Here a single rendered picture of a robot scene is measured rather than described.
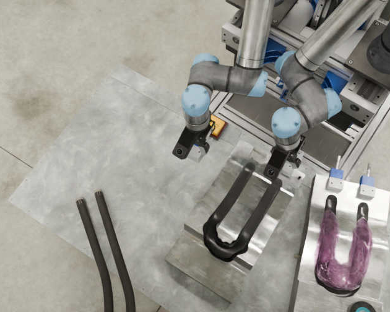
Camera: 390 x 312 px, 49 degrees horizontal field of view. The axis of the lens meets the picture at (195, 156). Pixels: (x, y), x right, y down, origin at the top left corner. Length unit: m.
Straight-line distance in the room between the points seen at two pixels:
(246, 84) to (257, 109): 1.17
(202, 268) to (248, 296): 0.19
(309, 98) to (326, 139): 1.18
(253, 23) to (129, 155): 0.75
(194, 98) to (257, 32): 0.24
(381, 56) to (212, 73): 0.62
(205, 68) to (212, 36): 1.66
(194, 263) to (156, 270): 0.15
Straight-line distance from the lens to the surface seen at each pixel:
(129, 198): 1.61
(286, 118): 1.17
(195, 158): 1.48
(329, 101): 1.21
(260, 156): 1.58
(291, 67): 1.24
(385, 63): 1.59
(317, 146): 2.35
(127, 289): 1.44
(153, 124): 1.70
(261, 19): 1.18
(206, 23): 2.96
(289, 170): 1.48
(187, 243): 1.49
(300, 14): 1.81
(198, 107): 1.16
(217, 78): 1.23
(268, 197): 1.52
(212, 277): 1.47
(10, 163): 2.74
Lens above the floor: 2.33
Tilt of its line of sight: 69 degrees down
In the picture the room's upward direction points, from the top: 6 degrees counter-clockwise
